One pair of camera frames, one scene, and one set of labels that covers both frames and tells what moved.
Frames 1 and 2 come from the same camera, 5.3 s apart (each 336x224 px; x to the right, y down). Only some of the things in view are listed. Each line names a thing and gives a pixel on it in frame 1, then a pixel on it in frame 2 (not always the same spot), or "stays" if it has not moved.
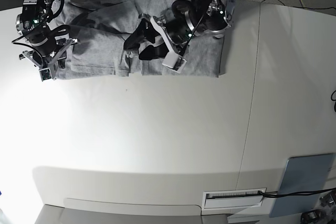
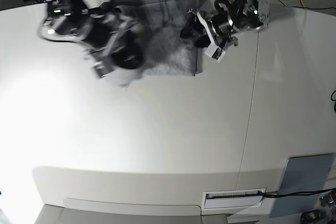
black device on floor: x=310 y=217 stays
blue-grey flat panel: x=304 y=173 stays
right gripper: x=180 y=29 to x=221 y=23
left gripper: x=48 y=45 to x=118 y=31
